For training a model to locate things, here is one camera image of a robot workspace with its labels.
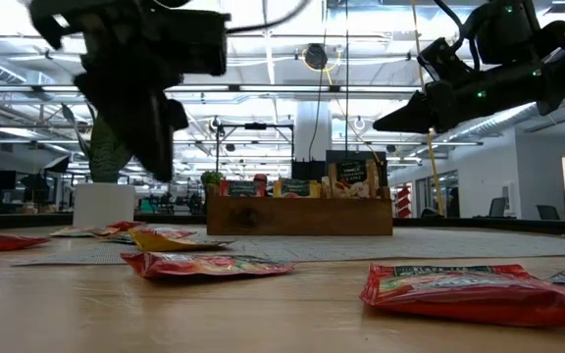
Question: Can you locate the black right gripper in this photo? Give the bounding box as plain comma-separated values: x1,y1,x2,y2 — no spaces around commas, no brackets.
373,63,546,134

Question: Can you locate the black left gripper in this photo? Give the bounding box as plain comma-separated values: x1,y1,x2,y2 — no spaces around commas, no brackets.
74,28,190,181

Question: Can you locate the orange tea packet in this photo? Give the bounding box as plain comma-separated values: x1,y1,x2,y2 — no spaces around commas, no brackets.
48,227,120,239

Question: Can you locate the wooden tea box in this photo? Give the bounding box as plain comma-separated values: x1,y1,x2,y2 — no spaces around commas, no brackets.
206,184,395,237

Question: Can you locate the green snake plant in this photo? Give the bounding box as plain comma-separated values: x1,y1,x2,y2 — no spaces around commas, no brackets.
61,102,134,185

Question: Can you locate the red distant rack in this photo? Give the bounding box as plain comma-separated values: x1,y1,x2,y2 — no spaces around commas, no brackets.
396,184,412,220

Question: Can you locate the white plant pot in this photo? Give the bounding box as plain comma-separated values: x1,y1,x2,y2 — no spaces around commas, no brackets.
72,182,137,229

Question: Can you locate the small green plant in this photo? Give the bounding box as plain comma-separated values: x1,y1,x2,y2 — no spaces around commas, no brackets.
201,170,228,190

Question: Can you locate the white building column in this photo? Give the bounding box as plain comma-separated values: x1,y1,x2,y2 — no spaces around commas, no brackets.
294,100,334,163

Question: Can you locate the dark office chair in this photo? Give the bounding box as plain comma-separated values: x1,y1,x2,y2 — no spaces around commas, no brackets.
488,196,508,220
536,204,562,222

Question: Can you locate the black computer tower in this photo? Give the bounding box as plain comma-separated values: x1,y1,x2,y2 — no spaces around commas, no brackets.
290,160,327,181

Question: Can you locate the grey woven placemat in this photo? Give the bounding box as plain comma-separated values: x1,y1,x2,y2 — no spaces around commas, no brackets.
12,225,565,268

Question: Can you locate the yellow hanging cable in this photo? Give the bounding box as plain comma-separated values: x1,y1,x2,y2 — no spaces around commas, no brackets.
411,0,445,217

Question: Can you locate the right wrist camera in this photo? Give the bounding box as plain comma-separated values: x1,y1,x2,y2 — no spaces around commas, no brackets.
416,36,471,82

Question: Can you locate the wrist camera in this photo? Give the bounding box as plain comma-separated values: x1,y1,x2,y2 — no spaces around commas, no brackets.
164,9,231,77
416,36,471,82

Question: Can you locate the black hanging cable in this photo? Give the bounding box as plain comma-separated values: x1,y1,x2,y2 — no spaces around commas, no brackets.
343,0,350,153

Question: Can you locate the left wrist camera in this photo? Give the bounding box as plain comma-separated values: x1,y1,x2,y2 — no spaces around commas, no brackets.
164,9,231,77

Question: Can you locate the black right camera cable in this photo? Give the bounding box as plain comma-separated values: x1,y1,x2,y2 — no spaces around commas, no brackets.
432,0,480,50

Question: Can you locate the black camera cable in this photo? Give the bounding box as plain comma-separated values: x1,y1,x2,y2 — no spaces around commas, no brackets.
226,0,312,34
432,0,480,50

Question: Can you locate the black frame rig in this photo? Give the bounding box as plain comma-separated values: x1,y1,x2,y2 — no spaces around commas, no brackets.
215,122,295,174

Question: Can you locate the black cable reel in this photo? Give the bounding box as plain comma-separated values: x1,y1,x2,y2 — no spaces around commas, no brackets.
303,42,331,72

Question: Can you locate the black left camera cable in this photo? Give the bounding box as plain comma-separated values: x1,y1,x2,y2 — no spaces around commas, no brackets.
226,0,312,34

